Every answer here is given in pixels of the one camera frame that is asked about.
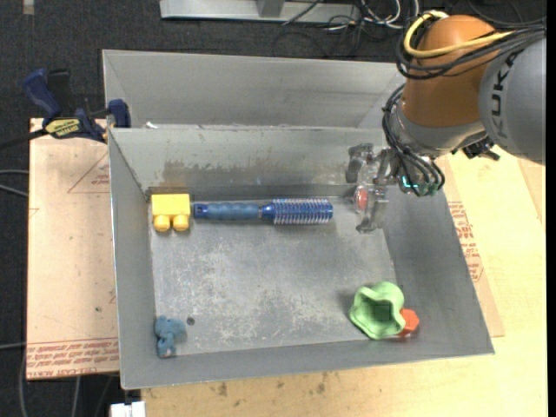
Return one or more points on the green wavy cup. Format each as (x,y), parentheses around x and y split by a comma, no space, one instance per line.
(375,311)

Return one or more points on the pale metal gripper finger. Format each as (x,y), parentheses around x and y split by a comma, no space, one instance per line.
(357,163)
(377,213)

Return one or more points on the grey metal bin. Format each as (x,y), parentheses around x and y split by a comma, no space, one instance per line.
(260,276)

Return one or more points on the brown cardboard board, red print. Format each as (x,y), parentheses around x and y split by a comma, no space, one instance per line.
(69,241)

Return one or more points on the red round thing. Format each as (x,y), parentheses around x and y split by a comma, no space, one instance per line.
(361,199)

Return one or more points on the blue toy animal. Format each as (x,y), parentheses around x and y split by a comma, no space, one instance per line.
(167,330)

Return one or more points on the orange-red small block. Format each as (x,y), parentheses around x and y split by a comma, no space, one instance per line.
(410,319)

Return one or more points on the yellow toy building block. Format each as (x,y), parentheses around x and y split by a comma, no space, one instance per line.
(170,207)

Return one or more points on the blue hairbrush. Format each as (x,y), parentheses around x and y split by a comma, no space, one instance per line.
(234,212)

